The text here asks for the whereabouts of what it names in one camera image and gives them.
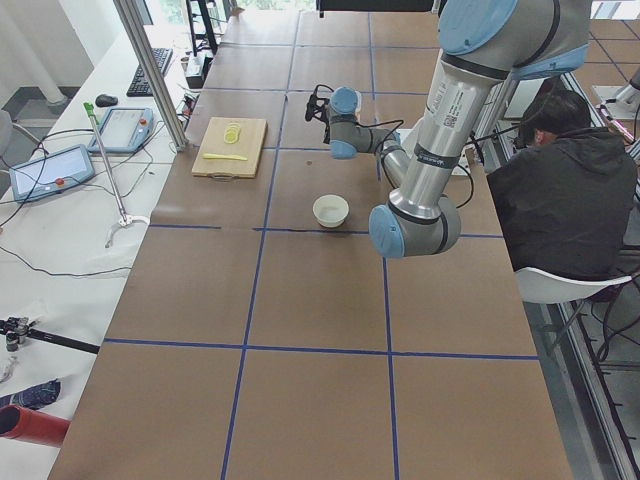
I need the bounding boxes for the white chair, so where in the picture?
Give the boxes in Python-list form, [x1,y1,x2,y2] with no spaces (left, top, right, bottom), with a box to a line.
[513,266,634,356]

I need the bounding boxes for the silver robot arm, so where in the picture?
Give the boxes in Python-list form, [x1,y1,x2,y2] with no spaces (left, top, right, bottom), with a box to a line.
[323,1,591,258]

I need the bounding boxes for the wooden cutting board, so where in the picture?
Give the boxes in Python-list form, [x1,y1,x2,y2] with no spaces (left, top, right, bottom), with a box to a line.
[191,117,267,178]

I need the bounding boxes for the long reacher grabber tool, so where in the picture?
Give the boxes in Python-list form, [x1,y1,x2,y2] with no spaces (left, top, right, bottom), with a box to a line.
[83,102,150,248]

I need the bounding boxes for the black keyboard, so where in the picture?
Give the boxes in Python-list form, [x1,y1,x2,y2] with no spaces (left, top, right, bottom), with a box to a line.
[125,47,174,98]

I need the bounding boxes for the red bottle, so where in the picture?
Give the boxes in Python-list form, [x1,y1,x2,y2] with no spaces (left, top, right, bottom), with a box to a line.
[1,405,70,448]

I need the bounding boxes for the aluminium frame post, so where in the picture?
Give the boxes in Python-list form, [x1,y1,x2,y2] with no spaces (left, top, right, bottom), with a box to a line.
[113,0,188,152]

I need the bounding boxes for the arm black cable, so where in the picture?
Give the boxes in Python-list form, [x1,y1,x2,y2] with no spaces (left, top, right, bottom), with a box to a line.
[312,83,531,209]

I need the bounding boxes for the teach pendant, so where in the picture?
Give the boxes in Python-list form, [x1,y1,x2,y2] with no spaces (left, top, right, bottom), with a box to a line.
[88,107,154,156]
[9,145,95,203]

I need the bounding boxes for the yellow plastic knife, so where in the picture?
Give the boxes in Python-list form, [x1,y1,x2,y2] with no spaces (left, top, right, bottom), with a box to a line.
[202,153,248,161]

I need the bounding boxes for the black computer mouse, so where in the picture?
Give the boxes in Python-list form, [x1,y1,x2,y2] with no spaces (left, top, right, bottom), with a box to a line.
[95,94,119,108]

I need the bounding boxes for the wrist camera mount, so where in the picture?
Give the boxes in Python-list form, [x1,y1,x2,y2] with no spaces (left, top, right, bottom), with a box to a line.
[304,84,333,124]

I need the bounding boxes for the white round bowl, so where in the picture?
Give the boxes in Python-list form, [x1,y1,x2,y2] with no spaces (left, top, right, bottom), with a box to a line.
[312,194,349,228]

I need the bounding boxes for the teach pendant far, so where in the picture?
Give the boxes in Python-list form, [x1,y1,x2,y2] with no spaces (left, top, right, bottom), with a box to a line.
[88,107,154,156]

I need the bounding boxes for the teach pendant near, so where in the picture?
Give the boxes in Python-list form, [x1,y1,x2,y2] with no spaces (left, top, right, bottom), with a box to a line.
[9,145,95,203]

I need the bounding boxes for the seated person in black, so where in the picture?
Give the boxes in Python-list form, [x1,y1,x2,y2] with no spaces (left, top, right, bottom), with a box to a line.
[487,90,637,280]

